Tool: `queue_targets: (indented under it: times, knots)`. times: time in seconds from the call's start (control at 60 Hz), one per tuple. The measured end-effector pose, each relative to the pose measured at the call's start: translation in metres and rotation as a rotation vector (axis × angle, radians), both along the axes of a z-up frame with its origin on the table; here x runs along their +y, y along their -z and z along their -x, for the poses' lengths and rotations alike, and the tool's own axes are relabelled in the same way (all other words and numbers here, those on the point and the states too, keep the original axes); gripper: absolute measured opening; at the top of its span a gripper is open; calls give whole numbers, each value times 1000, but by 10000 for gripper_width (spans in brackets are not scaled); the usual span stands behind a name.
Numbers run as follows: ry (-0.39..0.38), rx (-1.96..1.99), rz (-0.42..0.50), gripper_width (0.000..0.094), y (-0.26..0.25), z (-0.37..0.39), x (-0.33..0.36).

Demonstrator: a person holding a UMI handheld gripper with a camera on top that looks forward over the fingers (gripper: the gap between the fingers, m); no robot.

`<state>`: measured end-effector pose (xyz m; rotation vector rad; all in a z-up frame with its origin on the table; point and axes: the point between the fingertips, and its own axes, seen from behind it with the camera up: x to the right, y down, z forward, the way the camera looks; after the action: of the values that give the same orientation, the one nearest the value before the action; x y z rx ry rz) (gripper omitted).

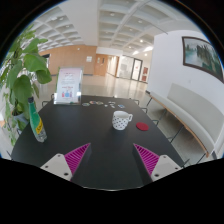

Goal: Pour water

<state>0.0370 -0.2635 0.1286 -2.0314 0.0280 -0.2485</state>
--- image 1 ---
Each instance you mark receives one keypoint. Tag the green leafy potted plant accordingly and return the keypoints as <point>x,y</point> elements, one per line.
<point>22,64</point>

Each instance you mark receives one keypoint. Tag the dark metal chair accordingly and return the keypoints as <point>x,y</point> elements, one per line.
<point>146,110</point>

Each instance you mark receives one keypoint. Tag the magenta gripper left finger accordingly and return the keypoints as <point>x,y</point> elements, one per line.
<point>65,165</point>

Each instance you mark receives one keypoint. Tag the white polka dot mug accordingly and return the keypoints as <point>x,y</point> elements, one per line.
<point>121,119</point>

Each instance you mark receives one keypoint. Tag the white cushioned wall bench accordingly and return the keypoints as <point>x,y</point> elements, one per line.
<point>197,114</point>

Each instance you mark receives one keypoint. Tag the acrylic sign stand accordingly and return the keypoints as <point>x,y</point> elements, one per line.
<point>68,89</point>

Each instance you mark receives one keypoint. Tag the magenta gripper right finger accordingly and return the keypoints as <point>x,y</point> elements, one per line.
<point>156,166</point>

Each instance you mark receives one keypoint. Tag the green plastic water bottle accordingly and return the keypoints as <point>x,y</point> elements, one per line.
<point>36,122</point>

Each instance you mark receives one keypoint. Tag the red round coaster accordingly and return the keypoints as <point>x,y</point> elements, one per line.
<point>142,126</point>

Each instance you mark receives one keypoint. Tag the round badge on table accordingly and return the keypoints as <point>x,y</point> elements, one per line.
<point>85,104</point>

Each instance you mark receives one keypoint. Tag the blue small card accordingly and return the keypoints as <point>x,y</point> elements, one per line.
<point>121,106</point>

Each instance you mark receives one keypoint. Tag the framed landscape painting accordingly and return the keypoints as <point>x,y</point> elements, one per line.
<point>200,54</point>

